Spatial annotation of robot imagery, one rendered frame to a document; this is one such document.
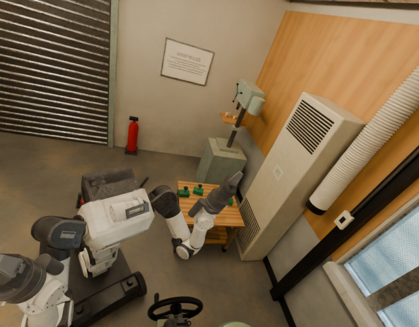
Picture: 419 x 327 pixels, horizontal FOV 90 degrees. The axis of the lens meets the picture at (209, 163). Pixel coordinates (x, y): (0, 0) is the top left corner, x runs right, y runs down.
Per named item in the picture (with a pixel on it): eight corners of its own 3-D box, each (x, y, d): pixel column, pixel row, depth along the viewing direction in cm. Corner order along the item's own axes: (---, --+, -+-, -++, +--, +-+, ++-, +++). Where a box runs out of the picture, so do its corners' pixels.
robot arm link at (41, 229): (31, 257, 74) (34, 218, 75) (59, 250, 81) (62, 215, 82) (45, 265, 68) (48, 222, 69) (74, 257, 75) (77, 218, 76)
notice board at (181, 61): (205, 86, 301) (214, 52, 276) (205, 86, 300) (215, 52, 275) (159, 74, 281) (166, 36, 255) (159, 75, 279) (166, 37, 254)
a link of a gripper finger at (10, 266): (0, 250, 37) (19, 259, 41) (-12, 270, 35) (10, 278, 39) (10, 250, 37) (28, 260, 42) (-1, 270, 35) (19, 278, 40)
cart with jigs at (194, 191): (216, 214, 282) (233, 179, 246) (227, 254, 238) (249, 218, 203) (168, 211, 261) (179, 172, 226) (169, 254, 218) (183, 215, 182)
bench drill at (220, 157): (222, 174, 357) (261, 83, 269) (231, 202, 309) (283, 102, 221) (194, 171, 342) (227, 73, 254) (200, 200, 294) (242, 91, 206)
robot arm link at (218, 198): (242, 183, 90) (226, 201, 95) (225, 170, 89) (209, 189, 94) (240, 198, 78) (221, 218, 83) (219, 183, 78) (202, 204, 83)
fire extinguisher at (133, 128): (137, 148, 344) (141, 116, 311) (136, 156, 330) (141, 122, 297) (126, 147, 339) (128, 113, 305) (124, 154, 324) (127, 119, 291)
